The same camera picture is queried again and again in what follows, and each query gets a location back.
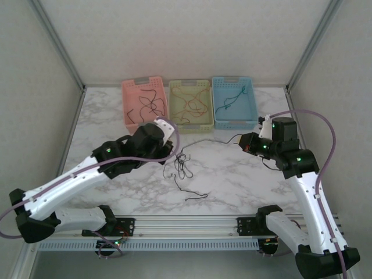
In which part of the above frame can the aluminium frame post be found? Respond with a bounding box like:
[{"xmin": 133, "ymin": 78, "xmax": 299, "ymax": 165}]
[
  {"xmin": 285, "ymin": 0, "xmax": 344, "ymax": 91},
  {"xmin": 30, "ymin": 0, "xmax": 87, "ymax": 91}
]

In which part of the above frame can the white slotted cable duct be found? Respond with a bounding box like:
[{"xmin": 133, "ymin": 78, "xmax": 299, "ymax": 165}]
[{"xmin": 37, "ymin": 239, "xmax": 260, "ymax": 252}]

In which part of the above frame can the aluminium side rail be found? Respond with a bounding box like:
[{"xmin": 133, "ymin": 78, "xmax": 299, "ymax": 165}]
[
  {"xmin": 49, "ymin": 88, "xmax": 87, "ymax": 216},
  {"xmin": 284, "ymin": 88, "xmax": 325, "ymax": 216}
]

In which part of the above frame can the pale green plastic basket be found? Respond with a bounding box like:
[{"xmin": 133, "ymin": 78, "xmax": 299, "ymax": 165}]
[{"xmin": 168, "ymin": 78, "xmax": 214, "ymax": 134}]

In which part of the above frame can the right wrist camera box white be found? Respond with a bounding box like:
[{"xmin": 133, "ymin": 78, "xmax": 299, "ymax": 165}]
[{"xmin": 257, "ymin": 115, "xmax": 274, "ymax": 139}]

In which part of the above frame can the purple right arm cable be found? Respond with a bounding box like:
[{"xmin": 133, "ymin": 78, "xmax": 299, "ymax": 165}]
[{"xmin": 260, "ymin": 109, "xmax": 348, "ymax": 279}]

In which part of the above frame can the long aluminium mounting rail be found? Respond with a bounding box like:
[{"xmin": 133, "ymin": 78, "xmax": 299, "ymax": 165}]
[{"xmin": 27, "ymin": 214, "xmax": 346, "ymax": 239}]

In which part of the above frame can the light blue plastic basket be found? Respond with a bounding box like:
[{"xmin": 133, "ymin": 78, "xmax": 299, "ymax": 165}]
[{"xmin": 211, "ymin": 76, "xmax": 259, "ymax": 131}]

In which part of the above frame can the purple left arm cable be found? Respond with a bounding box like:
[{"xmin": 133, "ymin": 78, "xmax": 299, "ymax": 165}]
[{"xmin": 0, "ymin": 117, "xmax": 181, "ymax": 259}]

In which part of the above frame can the thin red wire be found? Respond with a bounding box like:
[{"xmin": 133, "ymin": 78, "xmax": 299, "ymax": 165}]
[
  {"xmin": 173, "ymin": 109, "xmax": 205, "ymax": 124},
  {"xmin": 171, "ymin": 88, "xmax": 210, "ymax": 117},
  {"xmin": 173, "ymin": 97, "xmax": 209, "ymax": 124}
]

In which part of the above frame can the aluminium lower frame leg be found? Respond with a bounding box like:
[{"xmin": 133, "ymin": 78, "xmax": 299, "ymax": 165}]
[{"xmin": 7, "ymin": 241, "xmax": 40, "ymax": 279}]

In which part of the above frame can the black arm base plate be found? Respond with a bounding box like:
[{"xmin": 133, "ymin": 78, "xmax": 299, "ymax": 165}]
[
  {"xmin": 81, "ymin": 217, "xmax": 137, "ymax": 237},
  {"xmin": 236, "ymin": 216, "xmax": 291, "ymax": 237}
]

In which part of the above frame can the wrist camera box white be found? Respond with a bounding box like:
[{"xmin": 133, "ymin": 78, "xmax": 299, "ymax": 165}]
[
  {"xmin": 153, "ymin": 117, "xmax": 177, "ymax": 138},
  {"xmin": 257, "ymin": 115, "xmax": 274, "ymax": 139}
]

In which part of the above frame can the thin aluminium wall rail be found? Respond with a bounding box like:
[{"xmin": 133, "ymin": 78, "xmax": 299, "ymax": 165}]
[{"xmin": 83, "ymin": 83, "xmax": 288, "ymax": 88}]

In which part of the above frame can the control board green light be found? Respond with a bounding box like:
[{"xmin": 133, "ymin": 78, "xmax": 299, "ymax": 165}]
[
  {"xmin": 260, "ymin": 237, "xmax": 280, "ymax": 254},
  {"xmin": 96, "ymin": 239, "xmax": 122, "ymax": 251}
]

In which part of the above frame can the pink plastic basket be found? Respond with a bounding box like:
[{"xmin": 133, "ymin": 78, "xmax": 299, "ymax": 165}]
[{"xmin": 121, "ymin": 76, "xmax": 170, "ymax": 133}]

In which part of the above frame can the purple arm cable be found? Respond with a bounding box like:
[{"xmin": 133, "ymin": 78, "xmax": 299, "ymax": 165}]
[
  {"xmin": 0, "ymin": 117, "xmax": 181, "ymax": 259},
  {"xmin": 260, "ymin": 109, "xmax": 348, "ymax": 279}
]

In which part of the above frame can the thin black wire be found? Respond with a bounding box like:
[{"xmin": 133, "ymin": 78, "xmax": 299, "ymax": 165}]
[
  {"xmin": 127, "ymin": 109, "xmax": 140, "ymax": 125},
  {"xmin": 173, "ymin": 173, "xmax": 209, "ymax": 202},
  {"xmin": 162, "ymin": 149, "xmax": 193, "ymax": 180},
  {"xmin": 180, "ymin": 133, "xmax": 244, "ymax": 153},
  {"xmin": 138, "ymin": 88, "xmax": 160, "ymax": 115}
]

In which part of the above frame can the tangle of thin wires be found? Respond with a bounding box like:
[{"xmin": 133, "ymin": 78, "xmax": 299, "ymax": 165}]
[{"xmin": 141, "ymin": 97, "xmax": 168, "ymax": 123}]

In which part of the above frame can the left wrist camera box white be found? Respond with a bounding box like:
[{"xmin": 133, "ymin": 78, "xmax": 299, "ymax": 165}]
[{"xmin": 153, "ymin": 117, "xmax": 177, "ymax": 138}]

